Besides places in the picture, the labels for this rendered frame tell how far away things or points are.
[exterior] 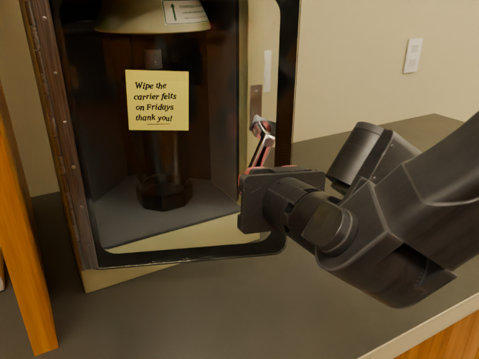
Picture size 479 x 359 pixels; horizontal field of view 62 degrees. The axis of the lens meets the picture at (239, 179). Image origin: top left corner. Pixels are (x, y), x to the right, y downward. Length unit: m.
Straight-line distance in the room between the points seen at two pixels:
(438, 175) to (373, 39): 1.18
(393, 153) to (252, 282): 0.39
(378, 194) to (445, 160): 0.05
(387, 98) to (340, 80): 0.25
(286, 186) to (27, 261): 0.31
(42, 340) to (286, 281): 0.36
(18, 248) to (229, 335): 0.29
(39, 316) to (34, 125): 0.53
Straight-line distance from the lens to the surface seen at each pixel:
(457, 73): 1.83
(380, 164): 0.34
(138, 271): 0.70
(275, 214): 0.41
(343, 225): 0.28
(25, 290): 0.56
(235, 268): 0.70
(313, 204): 0.37
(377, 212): 0.28
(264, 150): 0.50
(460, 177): 0.27
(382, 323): 0.64
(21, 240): 0.52
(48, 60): 0.53
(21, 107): 1.00
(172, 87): 0.52
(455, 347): 0.90
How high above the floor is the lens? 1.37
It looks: 25 degrees down
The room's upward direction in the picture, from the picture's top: straight up
